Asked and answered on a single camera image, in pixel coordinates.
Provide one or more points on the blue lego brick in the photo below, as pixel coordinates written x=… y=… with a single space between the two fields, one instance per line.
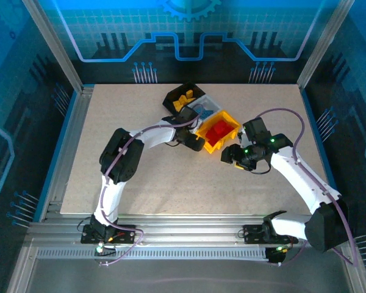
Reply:
x=208 y=113

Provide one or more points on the yellow lego brick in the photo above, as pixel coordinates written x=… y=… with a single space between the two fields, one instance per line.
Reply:
x=177 y=105
x=189 y=93
x=183 y=98

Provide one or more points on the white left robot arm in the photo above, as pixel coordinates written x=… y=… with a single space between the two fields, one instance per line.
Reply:
x=155 y=135

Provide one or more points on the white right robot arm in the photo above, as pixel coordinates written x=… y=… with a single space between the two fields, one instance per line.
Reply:
x=299 y=174

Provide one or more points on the yellow plastic bin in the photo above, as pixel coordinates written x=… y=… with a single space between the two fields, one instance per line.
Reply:
x=213 y=148

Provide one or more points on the black plastic bin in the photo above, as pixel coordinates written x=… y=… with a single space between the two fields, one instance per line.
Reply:
x=170 y=97

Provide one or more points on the white plastic bin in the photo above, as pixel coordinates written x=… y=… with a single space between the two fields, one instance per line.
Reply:
x=213 y=103

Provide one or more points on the black controller box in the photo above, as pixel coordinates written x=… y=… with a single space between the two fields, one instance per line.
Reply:
x=276 y=258

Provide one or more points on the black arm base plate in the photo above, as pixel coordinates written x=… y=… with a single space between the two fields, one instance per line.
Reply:
x=128 y=235
x=250 y=235

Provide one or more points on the aluminium mounting rail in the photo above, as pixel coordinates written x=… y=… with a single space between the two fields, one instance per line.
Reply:
x=186 y=232

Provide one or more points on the aluminium side rail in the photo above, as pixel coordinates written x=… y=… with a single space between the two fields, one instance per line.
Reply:
x=80 y=103

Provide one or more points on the aluminium frame post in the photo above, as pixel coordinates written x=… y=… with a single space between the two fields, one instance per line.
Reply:
x=322 y=45
x=55 y=45

